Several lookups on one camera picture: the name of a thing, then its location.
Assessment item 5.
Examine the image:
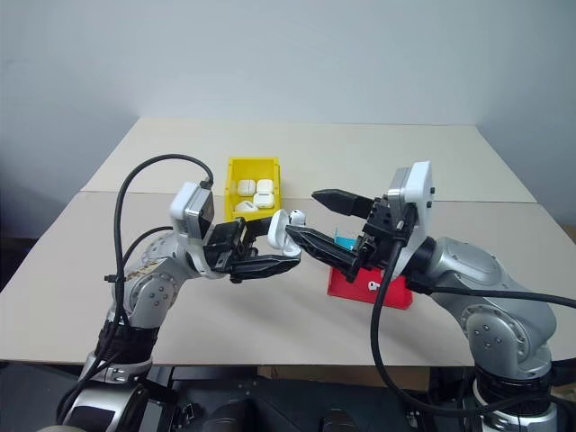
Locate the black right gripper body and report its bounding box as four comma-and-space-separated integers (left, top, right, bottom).
354, 194, 418, 271

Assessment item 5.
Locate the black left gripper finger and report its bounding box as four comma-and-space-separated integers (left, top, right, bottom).
228, 254, 302, 284
244, 216, 276, 240

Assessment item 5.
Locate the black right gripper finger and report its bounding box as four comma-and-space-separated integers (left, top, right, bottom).
284, 225, 362, 284
310, 188, 375, 219

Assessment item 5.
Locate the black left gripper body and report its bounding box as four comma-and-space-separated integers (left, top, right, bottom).
202, 217, 261, 275

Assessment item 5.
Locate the yellow plastic bin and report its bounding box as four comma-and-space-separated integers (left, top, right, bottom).
222, 156, 284, 222

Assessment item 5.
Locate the teal blue card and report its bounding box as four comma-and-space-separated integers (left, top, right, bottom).
333, 228, 358, 252

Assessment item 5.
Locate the red plastic tray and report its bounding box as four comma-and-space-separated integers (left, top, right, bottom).
326, 264, 415, 311

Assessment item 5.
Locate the dark rounded shape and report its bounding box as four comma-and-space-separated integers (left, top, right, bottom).
214, 401, 258, 432
318, 406, 362, 432

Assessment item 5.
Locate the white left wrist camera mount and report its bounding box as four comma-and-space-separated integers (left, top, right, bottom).
168, 181, 216, 276

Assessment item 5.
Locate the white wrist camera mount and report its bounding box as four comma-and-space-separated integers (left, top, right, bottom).
168, 181, 216, 276
386, 159, 436, 276

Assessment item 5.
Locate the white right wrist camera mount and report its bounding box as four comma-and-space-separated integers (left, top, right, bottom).
386, 159, 436, 276

